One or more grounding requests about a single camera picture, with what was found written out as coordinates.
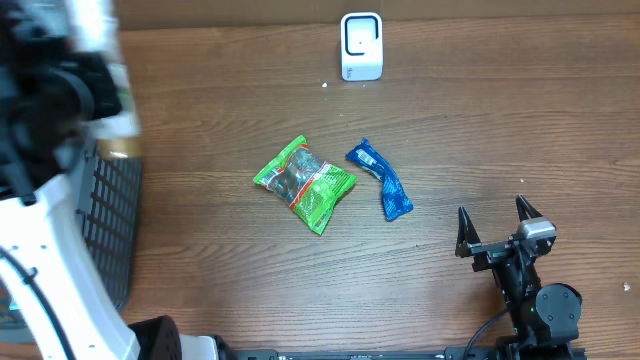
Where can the green red snack bag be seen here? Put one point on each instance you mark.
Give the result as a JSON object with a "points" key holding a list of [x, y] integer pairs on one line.
{"points": [[308, 185]]}

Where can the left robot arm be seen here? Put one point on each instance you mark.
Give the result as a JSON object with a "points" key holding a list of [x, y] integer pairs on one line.
{"points": [[63, 73]]}

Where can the white tube gold cap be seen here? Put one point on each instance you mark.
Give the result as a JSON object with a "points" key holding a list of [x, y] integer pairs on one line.
{"points": [[94, 27]]}

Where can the white barcode scanner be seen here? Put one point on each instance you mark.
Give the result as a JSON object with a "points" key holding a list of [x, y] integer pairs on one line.
{"points": [[361, 46]]}

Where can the blue snack packet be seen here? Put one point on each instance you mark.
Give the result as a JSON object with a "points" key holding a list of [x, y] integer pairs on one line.
{"points": [[394, 200]]}

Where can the grey plastic mesh basket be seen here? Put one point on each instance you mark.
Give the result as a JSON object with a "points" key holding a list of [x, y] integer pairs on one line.
{"points": [[110, 225]]}

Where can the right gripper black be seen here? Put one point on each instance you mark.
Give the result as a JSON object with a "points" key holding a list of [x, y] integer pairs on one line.
{"points": [[488, 252]]}

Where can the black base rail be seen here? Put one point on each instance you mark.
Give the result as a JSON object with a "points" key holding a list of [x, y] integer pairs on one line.
{"points": [[449, 353]]}

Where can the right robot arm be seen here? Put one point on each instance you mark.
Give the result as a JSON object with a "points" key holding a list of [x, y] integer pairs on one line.
{"points": [[544, 317]]}

